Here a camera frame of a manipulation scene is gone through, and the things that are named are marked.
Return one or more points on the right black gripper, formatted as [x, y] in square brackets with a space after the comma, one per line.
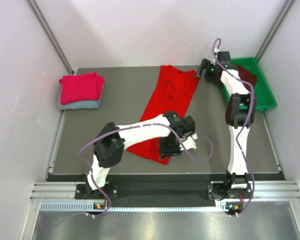
[205, 64]

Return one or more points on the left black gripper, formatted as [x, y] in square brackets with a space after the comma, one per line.
[166, 151]

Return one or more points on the bright red t-shirt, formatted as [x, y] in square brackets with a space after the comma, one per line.
[173, 92]

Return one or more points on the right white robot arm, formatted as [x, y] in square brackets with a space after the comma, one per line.
[239, 116]

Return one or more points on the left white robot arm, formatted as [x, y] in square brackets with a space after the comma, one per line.
[172, 133]

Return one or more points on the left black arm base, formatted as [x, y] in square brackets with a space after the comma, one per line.
[83, 192]

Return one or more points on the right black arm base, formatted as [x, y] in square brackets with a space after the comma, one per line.
[219, 191]

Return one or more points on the dark red t-shirt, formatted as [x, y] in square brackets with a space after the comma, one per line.
[246, 75]

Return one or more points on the green plastic bin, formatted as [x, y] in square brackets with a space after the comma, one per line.
[265, 97]

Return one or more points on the folded grey-blue t-shirt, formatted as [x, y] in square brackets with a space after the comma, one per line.
[81, 105]

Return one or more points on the folded pink t-shirt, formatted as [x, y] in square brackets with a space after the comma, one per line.
[82, 87]

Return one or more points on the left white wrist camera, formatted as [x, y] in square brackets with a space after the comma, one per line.
[189, 142]

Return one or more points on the right corner aluminium post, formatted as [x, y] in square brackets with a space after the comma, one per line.
[284, 11]

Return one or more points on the corner aluminium post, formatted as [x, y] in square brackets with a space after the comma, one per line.
[284, 11]
[33, 5]

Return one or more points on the aluminium frame rail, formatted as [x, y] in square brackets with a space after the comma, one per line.
[267, 191]

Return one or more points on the slotted cable duct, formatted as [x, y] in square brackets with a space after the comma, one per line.
[94, 207]

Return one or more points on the left corner aluminium post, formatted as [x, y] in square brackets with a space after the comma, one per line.
[33, 5]

